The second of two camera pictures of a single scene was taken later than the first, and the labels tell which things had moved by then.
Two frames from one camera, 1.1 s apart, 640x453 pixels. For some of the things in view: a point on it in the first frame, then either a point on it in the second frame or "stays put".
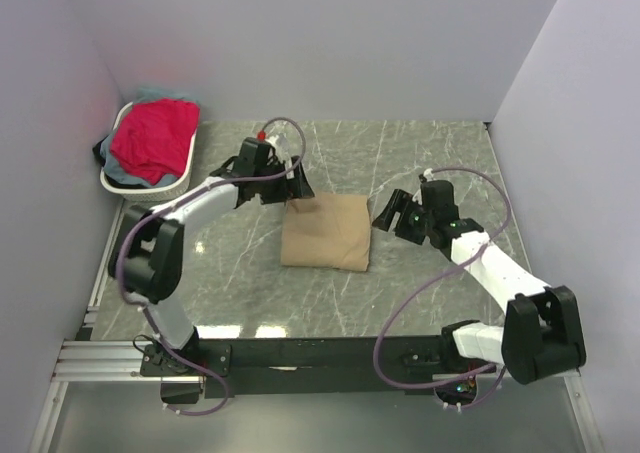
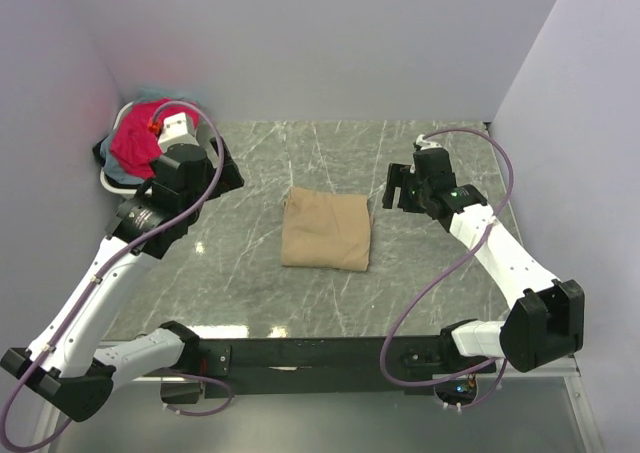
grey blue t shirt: [113, 167] stays put
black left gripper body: [280, 189] -> [230, 180]
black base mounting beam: [327, 366] stays put
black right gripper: [397, 203] -> [398, 176]
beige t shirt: [327, 231] stays put
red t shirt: [154, 137] stays put
